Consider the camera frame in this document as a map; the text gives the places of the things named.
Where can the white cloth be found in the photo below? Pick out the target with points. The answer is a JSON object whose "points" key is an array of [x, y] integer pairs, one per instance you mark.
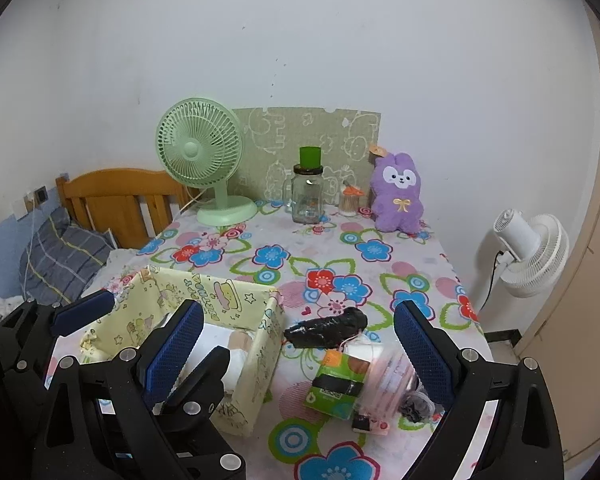
{"points": [[217, 337]]}

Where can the green desk fan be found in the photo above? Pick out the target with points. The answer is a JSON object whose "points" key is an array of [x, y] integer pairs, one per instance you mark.
{"points": [[200, 150]]}

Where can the cotton swab jar orange lid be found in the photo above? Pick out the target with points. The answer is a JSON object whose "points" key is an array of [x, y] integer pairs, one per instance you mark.
{"points": [[350, 205]]}

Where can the small black white tag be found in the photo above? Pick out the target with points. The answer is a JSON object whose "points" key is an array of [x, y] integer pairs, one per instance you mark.
{"points": [[362, 422]]}

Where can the wooden bed headboard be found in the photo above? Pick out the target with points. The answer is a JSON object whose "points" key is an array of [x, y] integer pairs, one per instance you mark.
{"points": [[110, 200]]}

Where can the glass jar mug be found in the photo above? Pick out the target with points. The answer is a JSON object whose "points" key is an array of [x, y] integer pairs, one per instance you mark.
{"points": [[307, 200]]}

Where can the beige wooden wardrobe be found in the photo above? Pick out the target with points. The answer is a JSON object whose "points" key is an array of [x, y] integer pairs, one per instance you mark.
{"points": [[590, 310]]}

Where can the small orange brown ornament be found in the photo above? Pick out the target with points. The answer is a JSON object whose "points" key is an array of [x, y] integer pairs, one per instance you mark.
{"points": [[377, 151]]}

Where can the green plastic cup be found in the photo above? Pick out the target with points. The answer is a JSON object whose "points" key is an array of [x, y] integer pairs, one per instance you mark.
{"points": [[310, 156]]}

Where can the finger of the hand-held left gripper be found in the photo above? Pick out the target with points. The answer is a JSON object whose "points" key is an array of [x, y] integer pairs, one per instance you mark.
{"points": [[82, 311], [202, 375]]}

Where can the purple bunny plush toy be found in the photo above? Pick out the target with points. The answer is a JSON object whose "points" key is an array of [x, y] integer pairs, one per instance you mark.
{"points": [[397, 200]]}

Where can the yellow cartoon fabric storage box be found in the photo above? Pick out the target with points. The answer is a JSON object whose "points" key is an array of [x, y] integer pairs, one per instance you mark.
{"points": [[260, 360]]}

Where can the floral tablecloth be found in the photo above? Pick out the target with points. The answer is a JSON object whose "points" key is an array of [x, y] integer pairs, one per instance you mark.
{"points": [[300, 255]]}

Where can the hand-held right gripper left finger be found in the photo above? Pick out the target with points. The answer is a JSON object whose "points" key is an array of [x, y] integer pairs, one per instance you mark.
{"points": [[176, 345]]}

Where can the black plastic bag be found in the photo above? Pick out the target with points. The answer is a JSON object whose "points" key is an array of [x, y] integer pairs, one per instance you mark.
{"points": [[325, 330]]}

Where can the white clip fan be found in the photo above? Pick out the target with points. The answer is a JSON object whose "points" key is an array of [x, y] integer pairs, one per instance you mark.
{"points": [[540, 260]]}

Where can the green cartoon printed board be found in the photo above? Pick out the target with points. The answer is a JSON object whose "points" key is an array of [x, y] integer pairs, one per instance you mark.
{"points": [[290, 130]]}

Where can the clear pink striped plastic bag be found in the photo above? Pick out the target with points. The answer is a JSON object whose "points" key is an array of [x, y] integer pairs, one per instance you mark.
{"points": [[387, 375]]}

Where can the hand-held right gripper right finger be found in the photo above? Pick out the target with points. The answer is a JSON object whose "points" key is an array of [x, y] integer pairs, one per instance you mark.
{"points": [[424, 355]]}

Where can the black metal bar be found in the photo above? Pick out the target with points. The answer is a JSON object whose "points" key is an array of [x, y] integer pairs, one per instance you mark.
{"points": [[500, 336]]}

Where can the grey plaid pillow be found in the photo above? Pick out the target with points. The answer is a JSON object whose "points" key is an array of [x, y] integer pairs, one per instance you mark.
{"points": [[60, 255]]}

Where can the green tissue pack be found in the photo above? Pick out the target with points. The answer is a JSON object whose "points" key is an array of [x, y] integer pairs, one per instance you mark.
{"points": [[330, 400]]}

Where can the black wall socket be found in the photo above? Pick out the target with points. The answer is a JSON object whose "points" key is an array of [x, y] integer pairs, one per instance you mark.
{"points": [[41, 194]]}

